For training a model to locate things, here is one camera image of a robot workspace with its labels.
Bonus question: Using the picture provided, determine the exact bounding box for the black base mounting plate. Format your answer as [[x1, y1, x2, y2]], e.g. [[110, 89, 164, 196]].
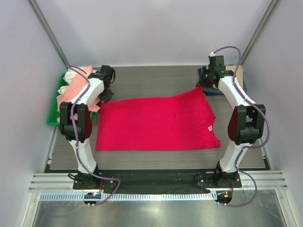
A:
[[68, 169, 242, 194]]

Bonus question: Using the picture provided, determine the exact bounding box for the green plastic bin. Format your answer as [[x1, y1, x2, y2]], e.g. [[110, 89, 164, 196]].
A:
[[45, 72, 95, 128]]

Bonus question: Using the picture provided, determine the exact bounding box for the folded beige t shirt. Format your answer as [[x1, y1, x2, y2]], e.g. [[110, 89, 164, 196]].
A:
[[225, 65, 243, 88]]

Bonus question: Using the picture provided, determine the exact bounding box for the salmon pink t shirt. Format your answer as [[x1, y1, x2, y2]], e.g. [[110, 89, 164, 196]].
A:
[[57, 66, 104, 113]]

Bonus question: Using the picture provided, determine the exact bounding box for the magenta t shirt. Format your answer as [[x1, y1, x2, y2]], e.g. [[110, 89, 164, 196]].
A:
[[96, 87, 221, 151]]

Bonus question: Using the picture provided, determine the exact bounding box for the white slotted cable duct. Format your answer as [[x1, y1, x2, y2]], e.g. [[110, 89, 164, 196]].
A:
[[40, 192, 217, 201]]

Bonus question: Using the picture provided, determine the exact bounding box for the folded blue t shirt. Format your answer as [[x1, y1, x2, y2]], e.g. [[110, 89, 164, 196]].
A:
[[203, 80, 247, 96]]

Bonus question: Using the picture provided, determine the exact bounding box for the white t shirt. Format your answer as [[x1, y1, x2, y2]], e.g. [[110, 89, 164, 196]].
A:
[[58, 66, 97, 95]]

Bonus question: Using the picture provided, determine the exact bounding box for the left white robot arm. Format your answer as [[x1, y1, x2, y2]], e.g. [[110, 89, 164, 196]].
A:
[[59, 65, 116, 189]]

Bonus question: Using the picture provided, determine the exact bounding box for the right aluminium frame post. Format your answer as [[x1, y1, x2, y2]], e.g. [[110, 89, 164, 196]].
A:
[[240, 0, 281, 65]]

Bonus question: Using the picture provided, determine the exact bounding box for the aluminium frame post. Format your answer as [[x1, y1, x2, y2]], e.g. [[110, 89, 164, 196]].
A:
[[28, 0, 70, 68], [240, 0, 281, 65]]

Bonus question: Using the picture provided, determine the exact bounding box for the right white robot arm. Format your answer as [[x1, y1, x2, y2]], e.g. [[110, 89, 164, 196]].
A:
[[196, 53, 266, 189]]

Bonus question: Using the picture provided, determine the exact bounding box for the left aluminium frame post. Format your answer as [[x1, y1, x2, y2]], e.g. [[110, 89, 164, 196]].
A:
[[28, 0, 70, 68]]

